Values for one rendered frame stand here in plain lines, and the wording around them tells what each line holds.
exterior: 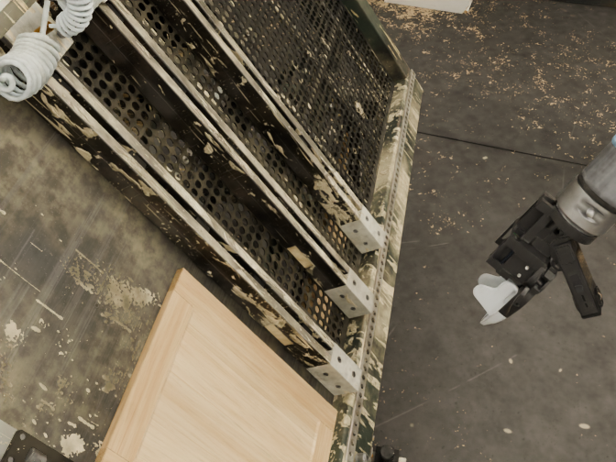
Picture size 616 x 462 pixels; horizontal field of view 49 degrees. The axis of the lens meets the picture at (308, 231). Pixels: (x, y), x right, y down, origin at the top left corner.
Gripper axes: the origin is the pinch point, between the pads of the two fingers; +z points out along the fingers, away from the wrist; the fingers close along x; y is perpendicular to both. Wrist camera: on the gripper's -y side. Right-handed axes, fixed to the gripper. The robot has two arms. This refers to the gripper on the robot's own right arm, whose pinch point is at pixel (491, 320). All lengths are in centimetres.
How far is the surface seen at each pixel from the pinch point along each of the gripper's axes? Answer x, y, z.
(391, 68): -156, 58, 33
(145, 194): -6, 59, 29
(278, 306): -24, 28, 44
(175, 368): 5, 34, 47
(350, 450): -26, -5, 65
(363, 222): -75, 27, 45
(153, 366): 9, 37, 45
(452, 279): -181, -15, 101
